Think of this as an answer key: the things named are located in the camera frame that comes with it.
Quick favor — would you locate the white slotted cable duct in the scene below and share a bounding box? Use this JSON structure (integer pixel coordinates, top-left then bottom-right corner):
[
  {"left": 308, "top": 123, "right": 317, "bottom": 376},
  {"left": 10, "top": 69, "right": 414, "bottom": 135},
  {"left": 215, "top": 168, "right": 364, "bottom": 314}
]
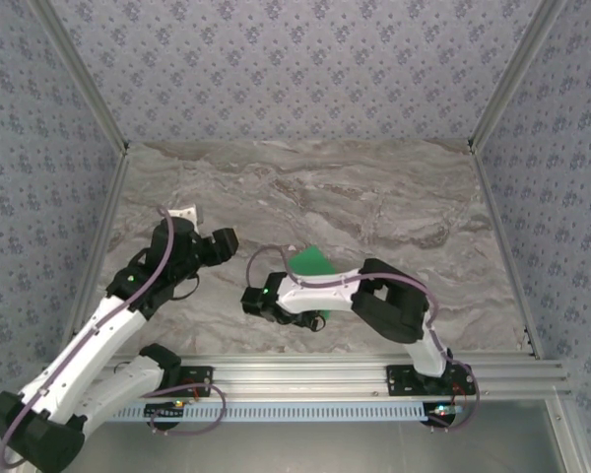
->
[{"left": 102, "top": 402, "right": 432, "bottom": 425}]

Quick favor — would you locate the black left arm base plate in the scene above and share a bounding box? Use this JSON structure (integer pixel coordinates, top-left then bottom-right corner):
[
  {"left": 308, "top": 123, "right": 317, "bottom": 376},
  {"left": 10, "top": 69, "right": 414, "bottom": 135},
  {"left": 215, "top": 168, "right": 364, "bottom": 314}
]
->
[{"left": 122, "top": 365, "right": 216, "bottom": 398}]

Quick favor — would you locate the green square paper sheet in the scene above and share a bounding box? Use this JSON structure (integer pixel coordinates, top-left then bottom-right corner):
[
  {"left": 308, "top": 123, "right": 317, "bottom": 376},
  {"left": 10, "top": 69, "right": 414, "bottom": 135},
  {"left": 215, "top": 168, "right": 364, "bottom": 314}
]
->
[{"left": 286, "top": 244, "right": 340, "bottom": 320}]

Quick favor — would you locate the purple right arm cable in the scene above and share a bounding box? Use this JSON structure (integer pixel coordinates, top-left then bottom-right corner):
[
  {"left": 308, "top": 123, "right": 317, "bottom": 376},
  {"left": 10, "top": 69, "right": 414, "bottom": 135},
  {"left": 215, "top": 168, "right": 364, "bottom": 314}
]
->
[{"left": 245, "top": 244, "right": 483, "bottom": 434}]

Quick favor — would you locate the small black controller board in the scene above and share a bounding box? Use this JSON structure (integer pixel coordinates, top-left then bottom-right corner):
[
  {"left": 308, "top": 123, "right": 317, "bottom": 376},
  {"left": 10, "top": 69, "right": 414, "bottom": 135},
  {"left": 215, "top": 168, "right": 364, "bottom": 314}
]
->
[
  {"left": 144, "top": 400, "right": 186, "bottom": 421},
  {"left": 422, "top": 401, "right": 467, "bottom": 429}
]

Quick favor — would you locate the aluminium frame bar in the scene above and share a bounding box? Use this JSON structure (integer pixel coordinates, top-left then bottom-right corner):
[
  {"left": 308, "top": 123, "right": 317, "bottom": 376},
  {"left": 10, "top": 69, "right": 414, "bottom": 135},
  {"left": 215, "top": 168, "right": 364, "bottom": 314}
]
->
[
  {"left": 57, "top": 142, "right": 132, "bottom": 364},
  {"left": 468, "top": 0, "right": 567, "bottom": 149},
  {"left": 546, "top": 398, "right": 590, "bottom": 473},
  {"left": 29, "top": 0, "right": 131, "bottom": 152}
]

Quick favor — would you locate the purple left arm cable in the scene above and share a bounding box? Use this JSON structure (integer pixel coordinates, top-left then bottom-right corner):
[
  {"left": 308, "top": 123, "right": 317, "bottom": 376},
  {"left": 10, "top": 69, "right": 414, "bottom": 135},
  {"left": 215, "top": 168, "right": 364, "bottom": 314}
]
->
[{"left": 0, "top": 206, "right": 228, "bottom": 469}]

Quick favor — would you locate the wide aluminium base rail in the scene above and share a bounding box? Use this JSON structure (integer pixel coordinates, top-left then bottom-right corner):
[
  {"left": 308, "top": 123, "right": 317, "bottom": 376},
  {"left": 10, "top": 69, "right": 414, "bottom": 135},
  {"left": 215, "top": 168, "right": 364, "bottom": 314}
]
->
[{"left": 36, "top": 355, "right": 572, "bottom": 401}]

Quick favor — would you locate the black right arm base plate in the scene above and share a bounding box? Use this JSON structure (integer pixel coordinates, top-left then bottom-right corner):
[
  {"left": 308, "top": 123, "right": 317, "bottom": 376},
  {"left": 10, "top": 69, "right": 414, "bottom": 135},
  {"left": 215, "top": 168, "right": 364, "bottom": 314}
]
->
[{"left": 383, "top": 364, "right": 477, "bottom": 398}]

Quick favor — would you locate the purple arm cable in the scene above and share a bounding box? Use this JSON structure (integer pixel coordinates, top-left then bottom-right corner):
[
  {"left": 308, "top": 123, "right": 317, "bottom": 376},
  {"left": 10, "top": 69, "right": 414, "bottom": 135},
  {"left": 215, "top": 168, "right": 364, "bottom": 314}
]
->
[
  {"left": 245, "top": 244, "right": 483, "bottom": 434},
  {"left": 0, "top": 206, "right": 228, "bottom": 469}
]

